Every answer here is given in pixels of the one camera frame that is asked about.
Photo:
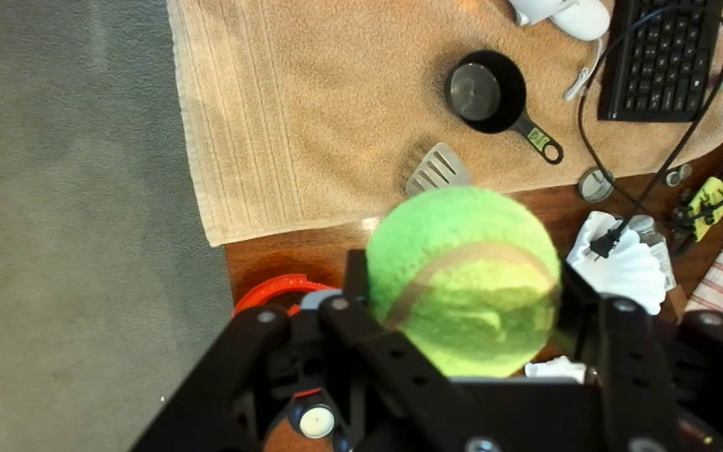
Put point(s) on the red plastic bowl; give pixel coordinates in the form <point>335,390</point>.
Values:
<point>275,293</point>

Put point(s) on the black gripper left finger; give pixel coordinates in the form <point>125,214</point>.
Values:
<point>354,281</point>

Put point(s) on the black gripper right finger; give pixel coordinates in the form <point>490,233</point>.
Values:
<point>583,318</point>

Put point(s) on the black computer keyboard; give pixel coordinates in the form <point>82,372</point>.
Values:
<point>662,60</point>

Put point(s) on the yellow-green tennis ball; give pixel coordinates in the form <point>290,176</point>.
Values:
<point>462,281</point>

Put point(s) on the tan terry towel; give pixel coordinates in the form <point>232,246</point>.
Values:
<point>311,110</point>

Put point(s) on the white crumpled tissue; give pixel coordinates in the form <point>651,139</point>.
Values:
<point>556,371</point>

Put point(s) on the red striped cloth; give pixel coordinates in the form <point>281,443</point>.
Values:
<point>721,289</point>

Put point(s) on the small black pan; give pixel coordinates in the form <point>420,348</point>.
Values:
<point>484,91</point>

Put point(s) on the yellow black tag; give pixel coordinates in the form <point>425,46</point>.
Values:
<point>706,205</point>

